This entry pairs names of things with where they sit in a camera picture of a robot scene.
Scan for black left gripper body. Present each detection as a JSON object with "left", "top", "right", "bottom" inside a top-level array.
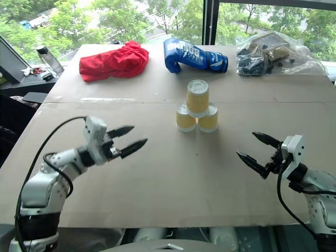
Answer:
[{"left": 102, "top": 132, "right": 122, "bottom": 162}]

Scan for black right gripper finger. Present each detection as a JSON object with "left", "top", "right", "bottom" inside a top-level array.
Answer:
[
  {"left": 252, "top": 132, "right": 283, "bottom": 154},
  {"left": 236, "top": 150, "right": 271, "bottom": 180}
]

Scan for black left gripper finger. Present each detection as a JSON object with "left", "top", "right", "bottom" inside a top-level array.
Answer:
[
  {"left": 108, "top": 125, "right": 135, "bottom": 138},
  {"left": 119, "top": 138, "right": 149, "bottom": 159}
]

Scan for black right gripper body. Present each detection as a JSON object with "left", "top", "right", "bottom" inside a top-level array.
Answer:
[{"left": 264, "top": 147, "right": 292, "bottom": 176}]

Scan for yellow paper cup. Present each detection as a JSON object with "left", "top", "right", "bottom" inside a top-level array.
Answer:
[
  {"left": 175, "top": 101, "right": 197, "bottom": 133},
  {"left": 197, "top": 102, "right": 219, "bottom": 133},
  {"left": 186, "top": 79, "right": 211, "bottom": 119}
]

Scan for red cloth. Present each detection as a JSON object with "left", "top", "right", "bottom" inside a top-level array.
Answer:
[{"left": 79, "top": 40, "right": 150, "bottom": 83}]

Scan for white robot leg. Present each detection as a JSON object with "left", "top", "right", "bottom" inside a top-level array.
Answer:
[
  {"left": 209, "top": 226, "right": 239, "bottom": 251},
  {"left": 132, "top": 227, "right": 169, "bottom": 244}
]

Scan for clear plastic bag with parts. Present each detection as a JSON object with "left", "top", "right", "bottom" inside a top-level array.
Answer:
[{"left": 235, "top": 30, "right": 328, "bottom": 77}]

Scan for clear water bottle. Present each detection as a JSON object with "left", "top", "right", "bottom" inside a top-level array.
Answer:
[{"left": 36, "top": 45, "right": 65, "bottom": 76}]

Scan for blue boxing glove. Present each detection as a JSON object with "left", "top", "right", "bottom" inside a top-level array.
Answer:
[{"left": 163, "top": 38, "right": 229, "bottom": 74}]

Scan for grey robot torso top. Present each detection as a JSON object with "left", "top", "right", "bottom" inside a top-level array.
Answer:
[{"left": 101, "top": 239, "right": 232, "bottom": 252}]

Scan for black side desk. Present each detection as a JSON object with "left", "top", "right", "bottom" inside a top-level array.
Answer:
[{"left": 0, "top": 68, "right": 64, "bottom": 169}]

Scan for red and white small items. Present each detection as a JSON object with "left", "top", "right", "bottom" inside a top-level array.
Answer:
[{"left": 21, "top": 67, "right": 47, "bottom": 77}]

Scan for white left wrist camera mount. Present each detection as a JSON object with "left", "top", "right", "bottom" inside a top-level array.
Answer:
[{"left": 82, "top": 115, "right": 114, "bottom": 166}]

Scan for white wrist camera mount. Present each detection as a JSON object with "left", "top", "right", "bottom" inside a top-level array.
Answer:
[
  {"left": 82, "top": 115, "right": 114, "bottom": 166},
  {"left": 280, "top": 134, "right": 306, "bottom": 180}
]

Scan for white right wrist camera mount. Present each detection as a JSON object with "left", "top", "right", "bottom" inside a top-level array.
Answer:
[{"left": 280, "top": 134, "right": 306, "bottom": 180}]

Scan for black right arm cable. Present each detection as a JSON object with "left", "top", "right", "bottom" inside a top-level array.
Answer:
[{"left": 277, "top": 156, "right": 322, "bottom": 241}]

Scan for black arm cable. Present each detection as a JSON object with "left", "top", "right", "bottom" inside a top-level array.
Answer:
[
  {"left": 277, "top": 156, "right": 322, "bottom": 241},
  {"left": 14, "top": 116, "right": 87, "bottom": 252}
]

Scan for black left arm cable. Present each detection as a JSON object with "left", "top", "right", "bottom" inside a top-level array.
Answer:
[{"left": 14, "top": 116, "right": 87, "bottom": 252}]

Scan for black window frame post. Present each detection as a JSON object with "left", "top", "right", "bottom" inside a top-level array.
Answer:
[{"left": 202, "top": 0, "right": 220, "bottom": 46}]

